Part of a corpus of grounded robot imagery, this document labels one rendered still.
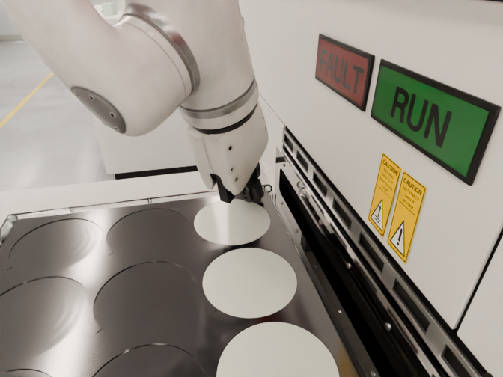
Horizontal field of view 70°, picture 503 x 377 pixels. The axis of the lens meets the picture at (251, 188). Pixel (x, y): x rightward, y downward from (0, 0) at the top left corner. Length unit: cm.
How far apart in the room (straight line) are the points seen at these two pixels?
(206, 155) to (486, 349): 28
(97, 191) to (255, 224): 37
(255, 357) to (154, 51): 26
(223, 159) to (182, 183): 35
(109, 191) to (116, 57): 50
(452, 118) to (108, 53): 22
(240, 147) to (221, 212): 13
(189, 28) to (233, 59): 5
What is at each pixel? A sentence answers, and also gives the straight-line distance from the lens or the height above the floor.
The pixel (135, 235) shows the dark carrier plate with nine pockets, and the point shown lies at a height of 90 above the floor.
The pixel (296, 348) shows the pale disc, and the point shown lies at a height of 90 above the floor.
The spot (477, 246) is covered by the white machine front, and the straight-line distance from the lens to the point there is 25.
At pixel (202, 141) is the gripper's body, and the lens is 37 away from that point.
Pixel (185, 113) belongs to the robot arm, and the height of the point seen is 107.
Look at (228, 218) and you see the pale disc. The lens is 48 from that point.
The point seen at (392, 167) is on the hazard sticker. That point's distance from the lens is 31.
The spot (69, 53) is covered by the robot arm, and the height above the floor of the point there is 114.
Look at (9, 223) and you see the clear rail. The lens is 57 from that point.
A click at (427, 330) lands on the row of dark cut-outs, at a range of 31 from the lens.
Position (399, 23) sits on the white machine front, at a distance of 30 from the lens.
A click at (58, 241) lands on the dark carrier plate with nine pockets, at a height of 90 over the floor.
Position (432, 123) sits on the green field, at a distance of 26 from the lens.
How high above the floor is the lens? 118
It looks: 32 degrees down
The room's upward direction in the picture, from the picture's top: straight up
